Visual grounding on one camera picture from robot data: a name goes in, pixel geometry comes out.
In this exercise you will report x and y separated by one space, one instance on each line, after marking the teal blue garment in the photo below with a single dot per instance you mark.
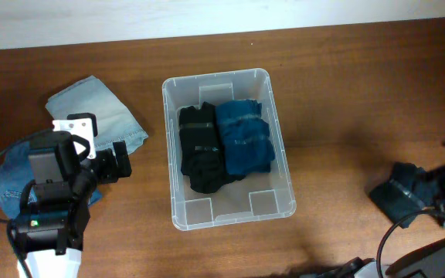
245 137

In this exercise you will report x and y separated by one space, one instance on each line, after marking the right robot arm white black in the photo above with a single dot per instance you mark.
428 261

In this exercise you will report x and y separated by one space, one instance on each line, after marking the black garment with tape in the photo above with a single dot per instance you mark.
203 159

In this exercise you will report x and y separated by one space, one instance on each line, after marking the clear plastic storage bin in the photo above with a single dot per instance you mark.
259 196

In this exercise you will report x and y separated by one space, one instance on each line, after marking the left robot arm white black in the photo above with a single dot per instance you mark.
47 234

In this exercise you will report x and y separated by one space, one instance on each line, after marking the light blue jeans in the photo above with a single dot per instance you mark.
114 120

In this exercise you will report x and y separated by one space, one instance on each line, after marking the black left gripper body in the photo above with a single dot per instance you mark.
106 166

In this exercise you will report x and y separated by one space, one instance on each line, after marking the dark blue folded jeans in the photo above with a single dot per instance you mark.
15 174

